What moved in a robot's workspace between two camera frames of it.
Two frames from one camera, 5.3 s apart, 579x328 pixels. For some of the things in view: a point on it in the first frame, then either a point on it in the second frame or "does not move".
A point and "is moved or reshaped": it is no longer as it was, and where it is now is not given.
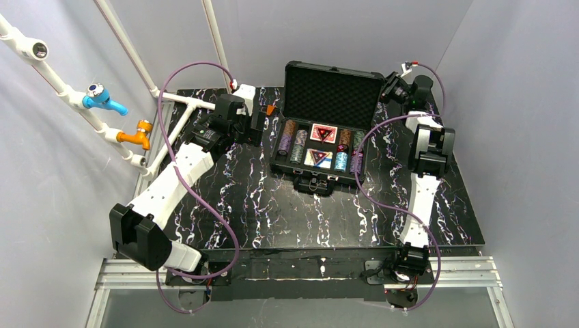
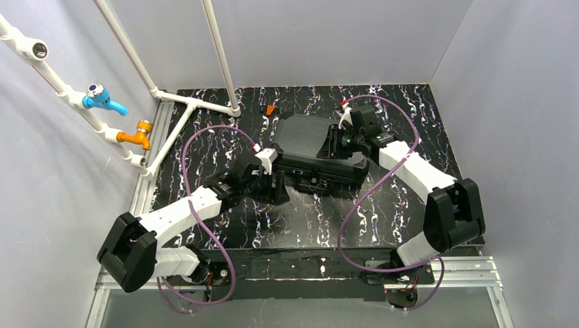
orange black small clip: x=270 y=109 does not move
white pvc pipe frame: x=37 y=50 does not move
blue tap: x=97 y=96 does not move
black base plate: x=291 y=275 does not move
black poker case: x=328 y=111 is moved or reshaped
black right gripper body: x=391 y=86 -> x=332 y=143
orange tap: x=143 y=128 does not move
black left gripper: x=259 y=124 -> x=277 y=182
